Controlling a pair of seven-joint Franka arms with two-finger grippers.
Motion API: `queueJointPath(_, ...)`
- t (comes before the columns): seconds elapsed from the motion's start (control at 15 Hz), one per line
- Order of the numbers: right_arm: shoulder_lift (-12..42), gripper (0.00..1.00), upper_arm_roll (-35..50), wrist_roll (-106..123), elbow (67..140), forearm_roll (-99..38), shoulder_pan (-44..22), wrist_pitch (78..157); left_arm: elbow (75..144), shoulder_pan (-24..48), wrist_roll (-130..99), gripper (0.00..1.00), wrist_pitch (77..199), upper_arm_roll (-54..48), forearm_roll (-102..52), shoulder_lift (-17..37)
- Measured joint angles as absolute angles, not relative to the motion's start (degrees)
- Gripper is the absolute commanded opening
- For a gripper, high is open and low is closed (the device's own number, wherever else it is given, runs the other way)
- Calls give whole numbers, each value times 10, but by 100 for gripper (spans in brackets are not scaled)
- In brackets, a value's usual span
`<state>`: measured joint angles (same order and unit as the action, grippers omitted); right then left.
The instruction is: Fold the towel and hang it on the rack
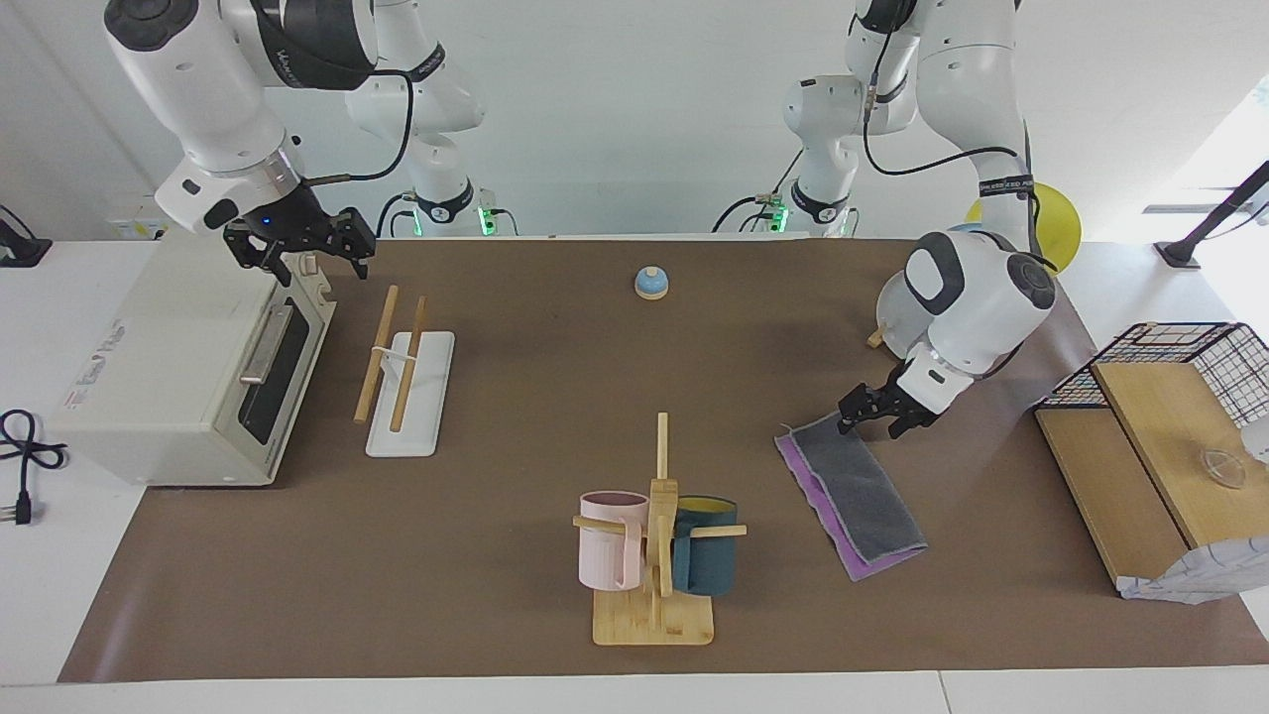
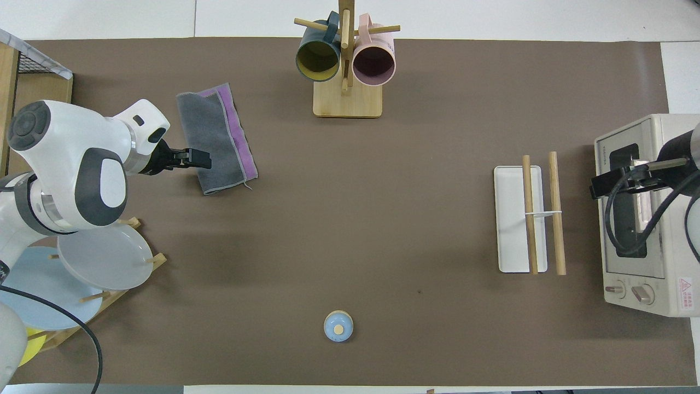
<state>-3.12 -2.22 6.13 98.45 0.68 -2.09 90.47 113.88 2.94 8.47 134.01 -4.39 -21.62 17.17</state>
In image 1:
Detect pink mug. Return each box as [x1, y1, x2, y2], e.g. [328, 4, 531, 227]
[579, 491, 650, 591]

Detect dark teal mug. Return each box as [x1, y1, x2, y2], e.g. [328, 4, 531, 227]
[672, 496, 740, 596]

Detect yellow plate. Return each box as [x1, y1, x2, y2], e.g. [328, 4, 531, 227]
[967, 183, 1082, 274]

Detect wooden mug tree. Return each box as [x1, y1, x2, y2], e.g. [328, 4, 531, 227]
[572, 413, 748, 647]

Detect grey plate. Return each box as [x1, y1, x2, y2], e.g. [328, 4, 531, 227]
[877, 273, 925, 360]

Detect beige toaster oven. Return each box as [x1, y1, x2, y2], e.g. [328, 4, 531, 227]
[50, 230, 336, 487]

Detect marbled white paper sheet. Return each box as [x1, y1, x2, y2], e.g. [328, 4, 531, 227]
[1115, 535, 1269, 604]

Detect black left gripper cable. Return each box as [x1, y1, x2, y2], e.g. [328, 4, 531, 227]
[861, 55, 1040, 259]

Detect purple and grey towel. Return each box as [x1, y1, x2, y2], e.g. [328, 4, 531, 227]
[775, 412, 930, 583]

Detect clear glass lid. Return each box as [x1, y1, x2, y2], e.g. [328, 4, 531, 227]
[1200, 446, 1246, 489]

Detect wooden shelf unit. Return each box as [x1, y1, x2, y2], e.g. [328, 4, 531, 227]
[1034, 359, 1269, 596]

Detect black arm base cable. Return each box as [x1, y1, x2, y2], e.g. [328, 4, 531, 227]
[712, 149, 804, 235]
[375, 191, 419, 239]

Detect black wire basket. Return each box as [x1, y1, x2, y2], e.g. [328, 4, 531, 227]
[1034, 322, 1269, 429]

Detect black desk clamp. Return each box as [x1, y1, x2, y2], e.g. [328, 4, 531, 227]
[0, 205, 53, 269]

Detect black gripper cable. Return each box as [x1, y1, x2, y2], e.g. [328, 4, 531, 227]
[302, 69, 413, 189]
[861, 55, 1040, 259]

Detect white power strip box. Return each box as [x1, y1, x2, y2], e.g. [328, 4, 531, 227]
[107, 193, 189, 241]

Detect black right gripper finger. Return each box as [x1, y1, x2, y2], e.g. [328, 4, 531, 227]
[334, 207, 379, 283]
[225, 235, 294, 290]

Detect black camera stand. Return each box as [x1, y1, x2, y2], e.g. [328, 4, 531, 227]
[1155, 161, 1269, 269]

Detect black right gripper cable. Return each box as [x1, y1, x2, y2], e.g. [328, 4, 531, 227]
[302, 69, 413, 189]

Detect brown table mat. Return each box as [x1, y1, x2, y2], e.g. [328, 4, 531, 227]
[58, 238, 1269, 683]

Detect white towel rack wooden bars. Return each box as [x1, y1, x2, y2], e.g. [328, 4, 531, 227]
[354, 286, 456, 458]

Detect black power cord with plug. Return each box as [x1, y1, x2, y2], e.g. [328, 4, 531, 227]
[0, 410, 68, 527]

